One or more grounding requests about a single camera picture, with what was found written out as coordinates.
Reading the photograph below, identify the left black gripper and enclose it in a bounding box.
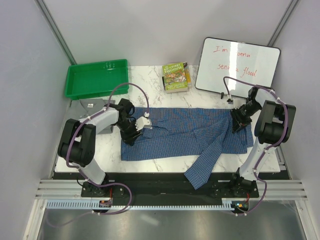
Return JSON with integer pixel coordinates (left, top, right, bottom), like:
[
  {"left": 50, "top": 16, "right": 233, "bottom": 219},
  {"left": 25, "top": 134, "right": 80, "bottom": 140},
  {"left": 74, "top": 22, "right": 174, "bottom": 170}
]
[{"left": 114, "top": 118, "right": 143, "bottom": 147}]

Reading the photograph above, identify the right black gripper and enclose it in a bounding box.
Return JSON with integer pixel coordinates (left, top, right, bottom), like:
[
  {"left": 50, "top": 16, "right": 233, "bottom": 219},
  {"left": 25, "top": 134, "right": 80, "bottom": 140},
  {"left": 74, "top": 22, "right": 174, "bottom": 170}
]
[{"left": 229, "top": 100, "right": 262, "bottom": 134}]

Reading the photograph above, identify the blue plaid long sleeve shirt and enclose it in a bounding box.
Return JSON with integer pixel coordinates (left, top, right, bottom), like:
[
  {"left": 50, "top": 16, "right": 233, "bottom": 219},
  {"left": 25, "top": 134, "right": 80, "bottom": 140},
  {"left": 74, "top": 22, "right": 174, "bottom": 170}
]
[{"left": 121, "top": 107, "right": 254, "bottom": 190}]

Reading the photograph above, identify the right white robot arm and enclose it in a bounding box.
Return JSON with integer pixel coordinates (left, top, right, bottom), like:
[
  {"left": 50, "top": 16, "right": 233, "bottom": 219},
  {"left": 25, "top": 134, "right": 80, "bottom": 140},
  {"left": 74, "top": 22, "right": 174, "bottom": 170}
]
[{"left": 230, "top": 85, "right": 296, "bottom": 181}]

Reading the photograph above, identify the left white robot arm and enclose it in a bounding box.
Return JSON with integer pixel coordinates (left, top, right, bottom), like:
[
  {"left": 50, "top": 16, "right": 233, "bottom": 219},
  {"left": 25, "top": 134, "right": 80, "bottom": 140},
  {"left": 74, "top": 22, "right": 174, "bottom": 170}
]
[{"left": 57, "top": 98, "right": 142, "bottom": 197}]

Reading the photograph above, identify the folded grey shirt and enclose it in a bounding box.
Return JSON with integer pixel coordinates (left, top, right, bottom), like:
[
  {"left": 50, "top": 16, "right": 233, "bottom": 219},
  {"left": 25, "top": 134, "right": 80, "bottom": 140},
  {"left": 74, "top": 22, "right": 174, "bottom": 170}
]
[{"left": 64, "top": 98, "right": 114, "bottom": 135}]

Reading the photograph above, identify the green plastic tray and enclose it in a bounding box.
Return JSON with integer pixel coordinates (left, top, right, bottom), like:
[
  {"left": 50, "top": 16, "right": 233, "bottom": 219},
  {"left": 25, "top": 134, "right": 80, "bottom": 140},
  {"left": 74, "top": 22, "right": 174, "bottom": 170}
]
[{"left": 64, "top": 59, "right": 129, "bottom": 100}]

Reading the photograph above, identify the white whiteboard with red writing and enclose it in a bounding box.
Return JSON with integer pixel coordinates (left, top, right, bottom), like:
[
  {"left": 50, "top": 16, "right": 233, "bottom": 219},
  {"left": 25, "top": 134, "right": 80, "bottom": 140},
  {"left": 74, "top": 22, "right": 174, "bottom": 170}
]
[{"left": 194, "top": 37, "right": 281, "bottom": 98}]

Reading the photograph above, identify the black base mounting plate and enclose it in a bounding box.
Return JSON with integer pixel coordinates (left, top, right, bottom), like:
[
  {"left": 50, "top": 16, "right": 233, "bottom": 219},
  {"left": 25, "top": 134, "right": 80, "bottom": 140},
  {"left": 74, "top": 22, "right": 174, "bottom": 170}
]
[{"left": 81, "top": 173, "right": 259, "bottom": 207}]

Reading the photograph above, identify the green treehouse book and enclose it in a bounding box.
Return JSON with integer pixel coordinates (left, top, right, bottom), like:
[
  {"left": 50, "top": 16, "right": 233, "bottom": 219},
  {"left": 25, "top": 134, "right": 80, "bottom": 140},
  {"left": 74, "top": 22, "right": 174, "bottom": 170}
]
[{"left": 162, "top": 62, "right": 192, "bottom": 93}]

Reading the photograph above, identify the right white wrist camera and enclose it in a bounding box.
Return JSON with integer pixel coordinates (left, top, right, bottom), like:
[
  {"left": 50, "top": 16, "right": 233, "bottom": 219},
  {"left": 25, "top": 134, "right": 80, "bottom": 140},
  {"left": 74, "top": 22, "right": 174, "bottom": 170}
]
[{"left": 226, "top": 98, "right": 237, "bottom": 105}]

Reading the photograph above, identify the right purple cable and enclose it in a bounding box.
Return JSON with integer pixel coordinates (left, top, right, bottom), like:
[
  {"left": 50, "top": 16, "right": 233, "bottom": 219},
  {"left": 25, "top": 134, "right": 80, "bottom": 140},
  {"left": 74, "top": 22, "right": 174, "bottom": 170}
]
[{"left": 222, "top": 76, "right": 291, "bottom": 217}]

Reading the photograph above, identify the purple cable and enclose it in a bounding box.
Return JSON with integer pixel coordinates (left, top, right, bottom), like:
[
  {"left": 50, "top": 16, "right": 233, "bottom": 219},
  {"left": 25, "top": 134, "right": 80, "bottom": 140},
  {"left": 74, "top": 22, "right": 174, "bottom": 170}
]
[
  {"left": 222, "top": 76, "right": 291, "bottom": 217},
  {"left": 46, "top": 82, "right": 151, "bottom": 227}
]

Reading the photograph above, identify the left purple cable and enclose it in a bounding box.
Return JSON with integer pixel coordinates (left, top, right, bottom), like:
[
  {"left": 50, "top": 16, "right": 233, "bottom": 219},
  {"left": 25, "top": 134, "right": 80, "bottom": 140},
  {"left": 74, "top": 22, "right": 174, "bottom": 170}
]
[{"left": 46, "top": 82, "right": 151, "bottom": 227}]

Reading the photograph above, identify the left light blue cable duct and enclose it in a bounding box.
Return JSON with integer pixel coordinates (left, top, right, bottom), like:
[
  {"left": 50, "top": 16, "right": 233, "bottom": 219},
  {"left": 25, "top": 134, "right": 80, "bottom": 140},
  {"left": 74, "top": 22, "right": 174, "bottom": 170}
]
[{"left": 46, "top": 199, "right": 113, "bottom": 210}]

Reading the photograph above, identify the aluminium frame rail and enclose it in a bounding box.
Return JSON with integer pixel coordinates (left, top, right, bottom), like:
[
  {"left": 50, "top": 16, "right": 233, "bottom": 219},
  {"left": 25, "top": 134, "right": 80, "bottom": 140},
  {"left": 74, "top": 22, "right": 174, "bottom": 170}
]
[{"left": 36, "top": 180, "right": 308, "bottom": 201}]

